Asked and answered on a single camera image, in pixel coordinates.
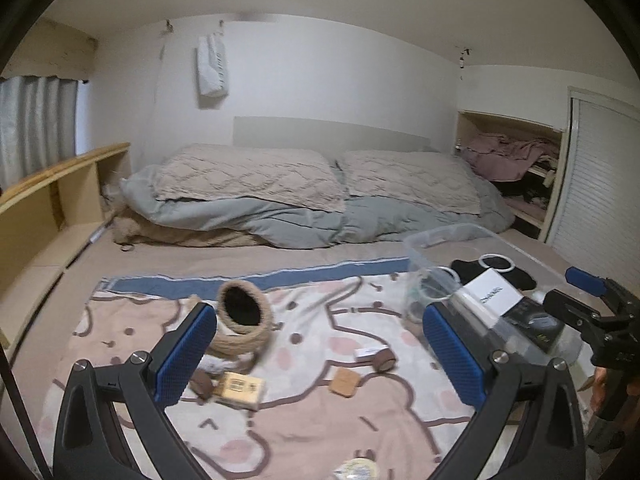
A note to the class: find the beige bed sheet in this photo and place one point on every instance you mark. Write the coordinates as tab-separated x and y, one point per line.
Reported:
200	260

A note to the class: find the brown bandage roll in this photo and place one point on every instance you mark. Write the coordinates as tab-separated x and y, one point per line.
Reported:
202	385
384	361

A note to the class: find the cream printed curtain valance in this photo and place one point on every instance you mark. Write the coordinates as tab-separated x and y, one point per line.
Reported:
55	50

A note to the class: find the wooden bedside shelf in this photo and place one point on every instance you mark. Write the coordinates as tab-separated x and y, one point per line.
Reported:
75	195

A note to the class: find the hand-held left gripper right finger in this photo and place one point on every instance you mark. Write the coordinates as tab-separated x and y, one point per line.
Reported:
457	355

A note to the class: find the grey duvet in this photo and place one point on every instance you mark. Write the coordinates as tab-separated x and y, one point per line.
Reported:
300	220

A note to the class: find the white hanging bag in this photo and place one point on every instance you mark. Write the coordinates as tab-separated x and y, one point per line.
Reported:
212	67

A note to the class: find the white louvered door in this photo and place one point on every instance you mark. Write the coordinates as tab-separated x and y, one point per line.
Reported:
595	185

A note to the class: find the black cloth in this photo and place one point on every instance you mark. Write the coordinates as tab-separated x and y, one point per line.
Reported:
470	272

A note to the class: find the beige quilted pillow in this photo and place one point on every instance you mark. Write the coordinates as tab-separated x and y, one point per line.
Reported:
240	175
405	180

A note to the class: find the beige folded blanket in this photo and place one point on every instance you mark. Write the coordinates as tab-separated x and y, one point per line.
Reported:
165	232

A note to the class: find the grey curtain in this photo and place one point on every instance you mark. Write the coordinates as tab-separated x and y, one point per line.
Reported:
35	125

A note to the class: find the wooden square coaster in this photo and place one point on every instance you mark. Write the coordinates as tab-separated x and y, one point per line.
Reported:
345	380

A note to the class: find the clear plastic storage bin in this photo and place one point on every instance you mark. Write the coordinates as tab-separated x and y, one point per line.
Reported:
435	235

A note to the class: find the dark clothes pile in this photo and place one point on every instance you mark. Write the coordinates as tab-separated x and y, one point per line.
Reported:
520	190

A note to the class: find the wooden closet shelf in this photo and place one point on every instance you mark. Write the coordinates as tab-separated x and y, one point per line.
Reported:
505	120

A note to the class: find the pink clothes pile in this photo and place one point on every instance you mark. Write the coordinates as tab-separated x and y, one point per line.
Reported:
500	157

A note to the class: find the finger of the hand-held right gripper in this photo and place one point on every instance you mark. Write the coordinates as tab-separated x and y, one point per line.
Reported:
585	280
570	307

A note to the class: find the yellow small box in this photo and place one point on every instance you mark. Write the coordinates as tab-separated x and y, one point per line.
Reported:
240	390

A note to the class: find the printed cartoon blanket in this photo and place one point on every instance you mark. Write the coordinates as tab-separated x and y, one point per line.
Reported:
300	410

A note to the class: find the black box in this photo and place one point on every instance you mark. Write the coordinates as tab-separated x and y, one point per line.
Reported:
540	325

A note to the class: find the white small box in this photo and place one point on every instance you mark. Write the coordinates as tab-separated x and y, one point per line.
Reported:
367	352

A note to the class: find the person's right hand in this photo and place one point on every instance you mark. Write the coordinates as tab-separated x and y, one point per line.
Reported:
599	390

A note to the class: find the beige fluffy earmuffs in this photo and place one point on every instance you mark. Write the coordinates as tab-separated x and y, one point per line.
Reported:
240	345

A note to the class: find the white printed flat box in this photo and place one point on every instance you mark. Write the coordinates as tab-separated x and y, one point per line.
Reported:
492	292

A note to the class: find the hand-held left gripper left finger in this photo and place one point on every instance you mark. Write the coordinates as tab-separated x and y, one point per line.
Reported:
185	355

